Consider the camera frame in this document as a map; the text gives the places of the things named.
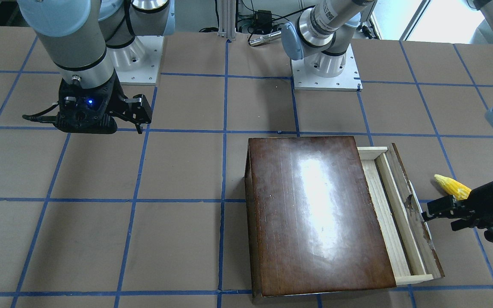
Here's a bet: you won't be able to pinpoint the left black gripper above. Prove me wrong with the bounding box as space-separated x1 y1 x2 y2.
422 181 493 231

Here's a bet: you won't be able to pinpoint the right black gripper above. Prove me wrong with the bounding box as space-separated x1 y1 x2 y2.
58 71 153 134

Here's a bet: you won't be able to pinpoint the yellow corn cob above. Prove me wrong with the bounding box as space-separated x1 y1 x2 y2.
433 174 472 201

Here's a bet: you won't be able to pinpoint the wooden drawer with white handle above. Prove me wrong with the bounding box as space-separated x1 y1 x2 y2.
357 143 445 285

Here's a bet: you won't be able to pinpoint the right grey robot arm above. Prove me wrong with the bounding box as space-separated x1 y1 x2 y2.
18 0 175 134

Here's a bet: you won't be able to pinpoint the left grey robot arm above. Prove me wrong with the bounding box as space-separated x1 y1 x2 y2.
296 0 493 201

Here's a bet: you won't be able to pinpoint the dark brown wooden cabinet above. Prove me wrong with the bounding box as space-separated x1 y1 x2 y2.
244 135 397 300

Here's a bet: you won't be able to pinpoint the black power adapter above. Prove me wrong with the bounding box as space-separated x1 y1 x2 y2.
253 9 273 28

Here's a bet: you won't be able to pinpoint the silver cylindrical tool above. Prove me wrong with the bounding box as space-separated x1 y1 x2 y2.
248 30 282 47

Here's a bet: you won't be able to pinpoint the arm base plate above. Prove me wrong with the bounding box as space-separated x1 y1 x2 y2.
290 45 363 92
108 36 165 86

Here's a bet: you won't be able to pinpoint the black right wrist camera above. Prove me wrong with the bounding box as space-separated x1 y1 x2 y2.
22 96 118 134

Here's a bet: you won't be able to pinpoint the aluminium frame post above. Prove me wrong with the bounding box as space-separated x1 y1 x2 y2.
216 0 238 41

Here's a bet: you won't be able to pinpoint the black cables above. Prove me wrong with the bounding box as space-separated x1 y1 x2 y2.
197 0 315 35

